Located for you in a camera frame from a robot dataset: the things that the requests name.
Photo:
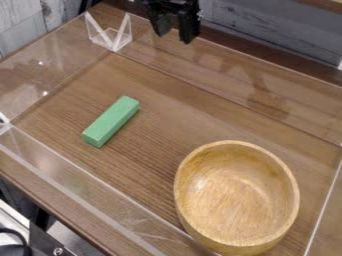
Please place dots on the brown wooden bowl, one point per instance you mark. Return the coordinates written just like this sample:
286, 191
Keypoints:
236, 197

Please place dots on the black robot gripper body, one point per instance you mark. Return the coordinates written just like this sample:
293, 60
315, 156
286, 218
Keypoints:
172, 6

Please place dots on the clear acrylic corner bracket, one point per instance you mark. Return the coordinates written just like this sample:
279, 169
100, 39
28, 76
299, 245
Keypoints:
110, 38

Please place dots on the green rectangular block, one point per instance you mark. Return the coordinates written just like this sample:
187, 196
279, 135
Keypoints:
110, 121

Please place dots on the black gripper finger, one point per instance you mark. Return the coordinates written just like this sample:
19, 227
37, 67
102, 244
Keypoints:
160, 21
188, 21

